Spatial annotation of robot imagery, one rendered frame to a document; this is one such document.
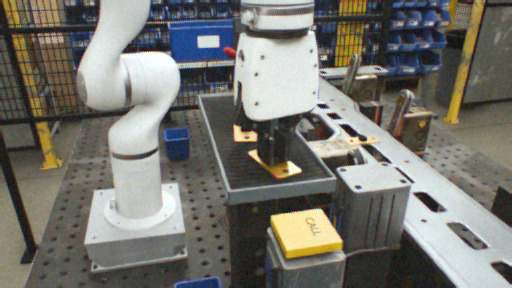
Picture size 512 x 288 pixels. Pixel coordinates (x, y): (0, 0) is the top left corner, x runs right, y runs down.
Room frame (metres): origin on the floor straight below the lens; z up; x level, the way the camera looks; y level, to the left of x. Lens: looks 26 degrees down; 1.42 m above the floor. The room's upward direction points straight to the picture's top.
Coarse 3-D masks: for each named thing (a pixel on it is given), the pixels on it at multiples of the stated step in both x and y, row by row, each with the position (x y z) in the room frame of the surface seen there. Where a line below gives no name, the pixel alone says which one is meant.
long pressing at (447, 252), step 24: (336, 96) 1.23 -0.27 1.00; (336, 120) 1.02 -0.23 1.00; (360, 120) 1.02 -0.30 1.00; (384, 144) 0.87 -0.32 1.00; (408, 168) 0.75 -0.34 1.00; (432, 168) 0.75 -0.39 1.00; (432, 192) 0.65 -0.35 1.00; (456, 192) 0.65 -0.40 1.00; (408, 216) 0.57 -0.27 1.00; (432, 216) 0.57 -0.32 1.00; (456, 216) 0.57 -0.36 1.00; (480, 216) 0.57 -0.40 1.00; (408, 240) 0.52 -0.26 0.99; (432, 240) 0.51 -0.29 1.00; (456, 240) 0.51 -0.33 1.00; (480, 240) 0.51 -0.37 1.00; (504, 240) 0.51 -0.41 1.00; (432, 264) 0.46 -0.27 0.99; (456, 264) 0.45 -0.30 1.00; (480, 264) 0.45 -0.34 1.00
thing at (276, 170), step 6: (252, 156) 0.49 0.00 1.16; (276, 156) 0.48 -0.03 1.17; (258, 162) 0.48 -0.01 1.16; (276, 162) 0.47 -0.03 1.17; (282, 162) 0.47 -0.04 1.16; (288, 162) 0.47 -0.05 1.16; (264, 168) 0.46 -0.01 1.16; (270, 168) 0.46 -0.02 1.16; (276, 168) 0.46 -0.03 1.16; (282, 168) 0.46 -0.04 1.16; (288, 168) 0.46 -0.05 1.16; (294, 168) 0.46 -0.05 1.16; (276, 174) 0.44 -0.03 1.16; (282, 174) 0.44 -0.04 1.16; (288, 174) 0.44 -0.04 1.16; (294, 174) 0.44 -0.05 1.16
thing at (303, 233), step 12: (276, 216) 0.36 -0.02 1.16; (288, 216) 0.36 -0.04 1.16; (300, 216) 0.36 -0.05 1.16; (312, 216) 0.36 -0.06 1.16; (324, 216) 0.36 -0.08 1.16; (276, 228) 0.34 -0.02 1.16; (288, 228) 0.33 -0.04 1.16; (300, 228) 0.33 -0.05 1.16; (312, 228) 0.33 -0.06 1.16; (324, 228) 0.33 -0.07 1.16; (288, 240) 0.32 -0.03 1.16; (300, 240) 0.31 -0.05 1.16; (312, 240) 0.31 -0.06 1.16; (324, 240) 0.31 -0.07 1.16; (336, 240) 0.31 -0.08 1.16; (288, 252) 0.30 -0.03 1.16; (300, 252) 0.30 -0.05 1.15; (312, 252) 0.31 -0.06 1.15
